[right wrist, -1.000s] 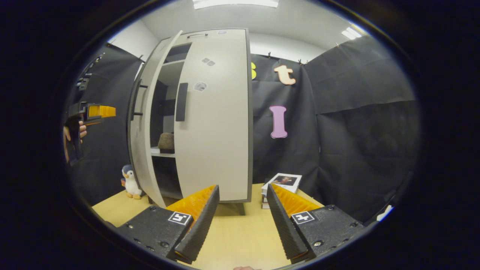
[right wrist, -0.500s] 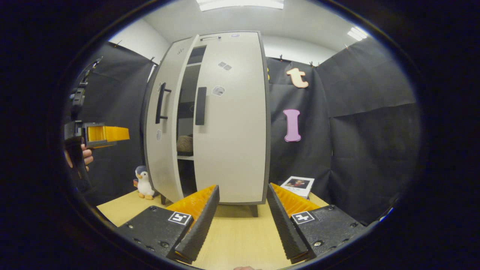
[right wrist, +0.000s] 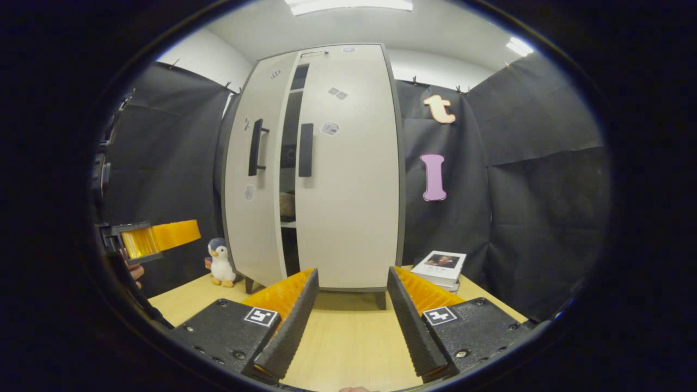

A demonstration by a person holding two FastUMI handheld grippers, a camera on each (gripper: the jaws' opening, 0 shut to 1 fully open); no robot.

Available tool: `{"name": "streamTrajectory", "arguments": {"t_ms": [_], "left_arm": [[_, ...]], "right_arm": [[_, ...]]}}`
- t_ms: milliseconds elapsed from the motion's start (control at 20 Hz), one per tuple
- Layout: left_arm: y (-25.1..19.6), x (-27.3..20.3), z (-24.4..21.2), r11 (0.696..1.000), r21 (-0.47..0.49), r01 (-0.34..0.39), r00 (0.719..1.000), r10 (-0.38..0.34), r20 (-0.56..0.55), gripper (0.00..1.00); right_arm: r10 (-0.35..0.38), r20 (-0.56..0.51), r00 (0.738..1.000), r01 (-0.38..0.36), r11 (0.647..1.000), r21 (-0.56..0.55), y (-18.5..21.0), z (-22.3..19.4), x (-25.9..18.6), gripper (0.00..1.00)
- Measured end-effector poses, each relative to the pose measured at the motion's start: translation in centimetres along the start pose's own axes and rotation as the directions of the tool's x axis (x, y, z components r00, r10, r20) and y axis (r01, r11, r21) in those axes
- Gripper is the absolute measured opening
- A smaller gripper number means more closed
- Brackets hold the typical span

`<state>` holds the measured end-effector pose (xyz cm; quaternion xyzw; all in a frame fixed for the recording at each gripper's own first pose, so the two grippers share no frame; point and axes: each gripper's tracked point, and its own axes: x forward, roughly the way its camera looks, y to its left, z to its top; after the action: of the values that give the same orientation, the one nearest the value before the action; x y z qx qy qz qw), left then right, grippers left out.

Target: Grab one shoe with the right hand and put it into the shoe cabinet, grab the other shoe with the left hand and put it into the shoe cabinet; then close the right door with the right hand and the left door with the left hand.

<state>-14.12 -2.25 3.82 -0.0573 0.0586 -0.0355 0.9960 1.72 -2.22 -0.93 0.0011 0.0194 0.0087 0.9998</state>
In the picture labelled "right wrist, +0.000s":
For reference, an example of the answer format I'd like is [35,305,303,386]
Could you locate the black door handle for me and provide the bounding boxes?
[248,119,270,177]
[298,123,314,177]

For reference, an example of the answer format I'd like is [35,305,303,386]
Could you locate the white shoe cabinet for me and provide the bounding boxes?
[221,44,406,310]

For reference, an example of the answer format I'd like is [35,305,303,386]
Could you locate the large ceiling light panel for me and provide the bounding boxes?
[284,0,413,16]

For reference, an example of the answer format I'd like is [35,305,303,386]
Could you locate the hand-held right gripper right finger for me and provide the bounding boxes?
[387,265,531,383]

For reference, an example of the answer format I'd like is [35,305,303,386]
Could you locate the penguin plush toy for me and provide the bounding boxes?
[205,237,237,288]

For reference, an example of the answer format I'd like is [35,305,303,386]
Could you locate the black backdrop cloth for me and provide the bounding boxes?
[90,52,613,322]

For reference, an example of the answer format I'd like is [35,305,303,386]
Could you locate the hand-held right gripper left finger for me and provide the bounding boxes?
[172,267,320,382]

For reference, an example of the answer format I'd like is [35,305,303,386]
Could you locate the white shoe cabinet door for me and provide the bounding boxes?
[294,45,401,289]
[223,52,299,287]

